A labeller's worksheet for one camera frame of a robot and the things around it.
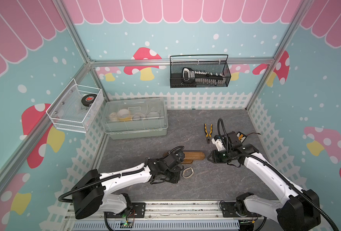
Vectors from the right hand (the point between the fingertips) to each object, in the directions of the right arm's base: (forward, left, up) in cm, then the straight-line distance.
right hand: (209, 157), depth 81 cm
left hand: (-11, +19, -6) cm, 22 cm away
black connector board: (+21, -28, -11) cm, 37 cm away
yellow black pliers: (+22, -4, -10) cm, 25 cm away
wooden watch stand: (+3, +11, -4) cm, 11 cm away
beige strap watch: (-7, +13, -11) cm, 19 cm away
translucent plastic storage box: (+27, +46, +5) cm, 53 cm away
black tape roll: (+25, +67, +23) cm, 75 cm away
